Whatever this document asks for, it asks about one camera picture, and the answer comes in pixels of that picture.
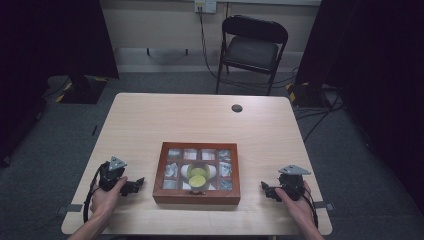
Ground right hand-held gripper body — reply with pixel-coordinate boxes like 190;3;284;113
278;164;312;202

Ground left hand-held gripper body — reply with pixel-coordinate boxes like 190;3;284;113
98;155;128;193

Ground wooden box with glass lid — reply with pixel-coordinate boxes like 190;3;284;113
152;141;242;206

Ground person's right hand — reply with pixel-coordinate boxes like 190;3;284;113
274;181;318;228

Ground person's left hand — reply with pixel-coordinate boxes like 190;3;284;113
89;176;128;219

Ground grey tape strip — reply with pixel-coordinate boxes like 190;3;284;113
56;203;84;215
313;201;335;212

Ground group of silver foil packets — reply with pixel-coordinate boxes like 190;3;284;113
162;148;234;192

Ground black stand base yellow stripes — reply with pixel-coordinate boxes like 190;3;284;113
285;81;334;108
55;74;109;105

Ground dark curtain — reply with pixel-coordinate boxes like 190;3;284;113
294;0;424;214
0;0;120;168

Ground black folding chair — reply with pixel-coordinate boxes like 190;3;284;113
215;14;289;97

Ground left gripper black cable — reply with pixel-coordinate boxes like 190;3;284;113
83;162;111;224

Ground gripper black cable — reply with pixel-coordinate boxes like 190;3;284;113
83;162;111;224
293;186;320;230

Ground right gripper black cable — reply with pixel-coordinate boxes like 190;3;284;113
293;186;320;230

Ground black floor cables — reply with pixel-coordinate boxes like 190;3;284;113
294;86;345;142

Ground white wall skirting duct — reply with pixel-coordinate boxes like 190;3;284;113
114;46;304;73

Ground white wall socket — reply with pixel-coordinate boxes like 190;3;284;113
194;0;218;14

